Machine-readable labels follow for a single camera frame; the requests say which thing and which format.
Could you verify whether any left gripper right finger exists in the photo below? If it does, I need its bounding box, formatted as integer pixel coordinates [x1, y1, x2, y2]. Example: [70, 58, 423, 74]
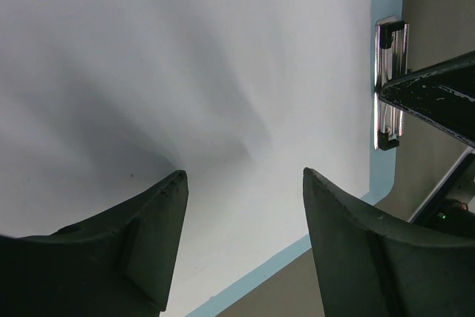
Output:
[303, 168, 474, 316]

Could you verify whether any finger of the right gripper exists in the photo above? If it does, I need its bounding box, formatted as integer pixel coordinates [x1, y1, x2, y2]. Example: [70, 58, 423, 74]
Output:
[379, 51, 474, 146]

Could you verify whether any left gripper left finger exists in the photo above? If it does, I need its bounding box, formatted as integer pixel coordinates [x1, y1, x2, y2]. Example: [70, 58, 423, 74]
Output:
[1, 170, 188, 316]

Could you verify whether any light blue clipboard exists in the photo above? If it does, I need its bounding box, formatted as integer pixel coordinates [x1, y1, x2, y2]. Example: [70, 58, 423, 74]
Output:
[189, 0, 403, 316]

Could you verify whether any white paper sheet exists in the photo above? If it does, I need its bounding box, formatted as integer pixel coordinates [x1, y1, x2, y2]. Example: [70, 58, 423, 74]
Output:
[1, 0, 372, 316]

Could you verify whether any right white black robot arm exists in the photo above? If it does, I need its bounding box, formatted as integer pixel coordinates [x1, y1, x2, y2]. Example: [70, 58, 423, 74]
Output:
[379, 51, 474, 238]

